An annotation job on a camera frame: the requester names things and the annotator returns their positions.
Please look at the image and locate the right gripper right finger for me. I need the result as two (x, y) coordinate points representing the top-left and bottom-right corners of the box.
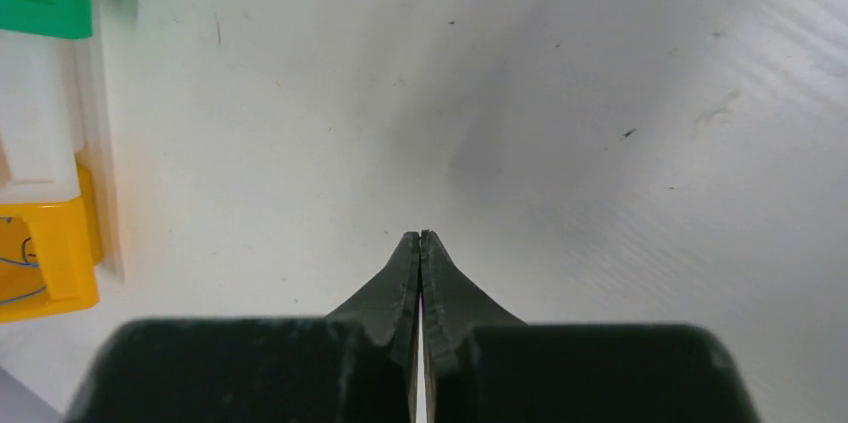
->
(420, 231), (758, 422)

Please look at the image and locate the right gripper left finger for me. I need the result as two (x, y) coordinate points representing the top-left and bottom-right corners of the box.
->
(66, 232), (420, 422)

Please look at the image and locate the orange plastic bin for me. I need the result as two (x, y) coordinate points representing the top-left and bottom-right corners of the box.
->
(1, 164), (103, 323)

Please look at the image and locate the white plastic bin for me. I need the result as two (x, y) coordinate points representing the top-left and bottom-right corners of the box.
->
(1, 30), (126, 280)

